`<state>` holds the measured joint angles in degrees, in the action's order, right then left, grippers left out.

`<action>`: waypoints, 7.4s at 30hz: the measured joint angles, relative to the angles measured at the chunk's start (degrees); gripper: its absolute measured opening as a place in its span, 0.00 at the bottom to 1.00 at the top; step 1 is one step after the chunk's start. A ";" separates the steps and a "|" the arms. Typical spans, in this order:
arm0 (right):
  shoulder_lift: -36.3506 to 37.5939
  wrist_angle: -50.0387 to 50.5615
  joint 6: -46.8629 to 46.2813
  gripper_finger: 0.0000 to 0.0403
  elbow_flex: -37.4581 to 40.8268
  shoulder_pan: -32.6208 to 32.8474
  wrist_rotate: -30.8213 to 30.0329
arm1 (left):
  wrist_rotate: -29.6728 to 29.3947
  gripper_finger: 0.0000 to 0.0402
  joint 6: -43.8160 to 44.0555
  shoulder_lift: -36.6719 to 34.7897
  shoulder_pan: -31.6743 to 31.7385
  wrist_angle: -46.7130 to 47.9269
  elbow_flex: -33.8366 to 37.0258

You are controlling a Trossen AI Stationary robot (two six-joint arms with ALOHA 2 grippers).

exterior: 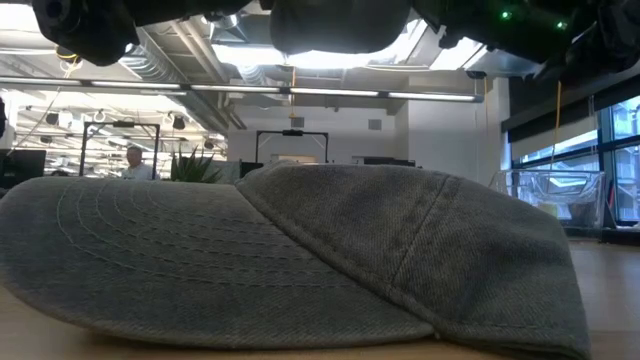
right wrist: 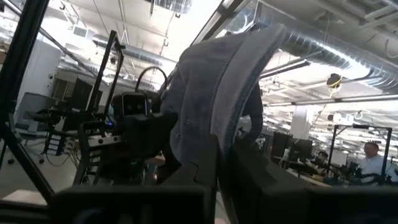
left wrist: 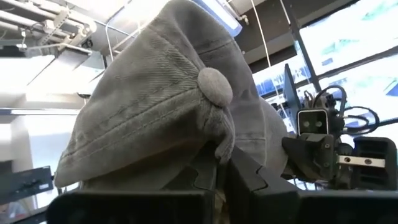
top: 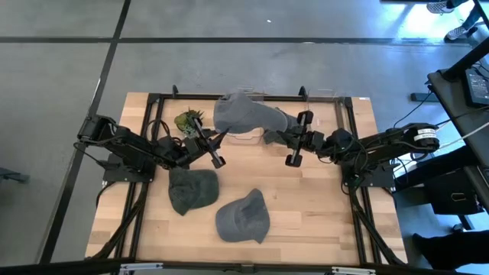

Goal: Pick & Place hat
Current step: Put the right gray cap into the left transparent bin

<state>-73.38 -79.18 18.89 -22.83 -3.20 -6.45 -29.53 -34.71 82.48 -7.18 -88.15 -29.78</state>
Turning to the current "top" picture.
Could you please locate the clear acrylic hat stand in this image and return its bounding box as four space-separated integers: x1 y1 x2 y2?
307 88 339 101

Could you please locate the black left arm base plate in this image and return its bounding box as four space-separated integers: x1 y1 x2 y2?
102 152 156 183

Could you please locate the white cable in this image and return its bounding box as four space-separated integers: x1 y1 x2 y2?
391 121 489 171

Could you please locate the small green potted plant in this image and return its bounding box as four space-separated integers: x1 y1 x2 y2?
173 108 206 138

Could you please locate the person's shoe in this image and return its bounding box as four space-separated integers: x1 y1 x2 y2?
426 0 455 15
444 25 478 42

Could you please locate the black drawer cabinet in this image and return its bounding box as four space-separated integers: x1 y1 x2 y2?
392 147 486 217

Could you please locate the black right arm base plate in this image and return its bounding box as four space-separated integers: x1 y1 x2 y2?
341 160 397 189

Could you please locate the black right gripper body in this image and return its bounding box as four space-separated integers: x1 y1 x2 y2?
284 111 329 167

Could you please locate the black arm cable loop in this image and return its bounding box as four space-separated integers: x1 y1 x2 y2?
146 118 173 143

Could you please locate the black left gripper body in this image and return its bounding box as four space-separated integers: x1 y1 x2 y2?
182 117 227 170

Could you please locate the clear plastic bin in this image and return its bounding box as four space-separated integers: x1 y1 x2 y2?
228 128 266 145

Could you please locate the dark chair base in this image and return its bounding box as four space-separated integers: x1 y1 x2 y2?
0 167 31 185

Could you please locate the grey baseball cap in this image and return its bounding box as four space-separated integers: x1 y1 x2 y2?
215 188 271 244
212 92 290 135

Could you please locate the black aluminium table frame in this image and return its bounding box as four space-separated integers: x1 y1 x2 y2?
86 84 408 267

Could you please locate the black laptop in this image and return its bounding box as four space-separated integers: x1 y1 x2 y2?
465 67 489 108

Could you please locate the person's leg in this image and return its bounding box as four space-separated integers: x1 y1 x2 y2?
411 228 489 270

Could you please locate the black desk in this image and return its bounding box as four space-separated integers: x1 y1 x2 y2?
410 36 489 215

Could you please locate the black frame crossbar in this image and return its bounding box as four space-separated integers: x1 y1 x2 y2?
0 258 489 275

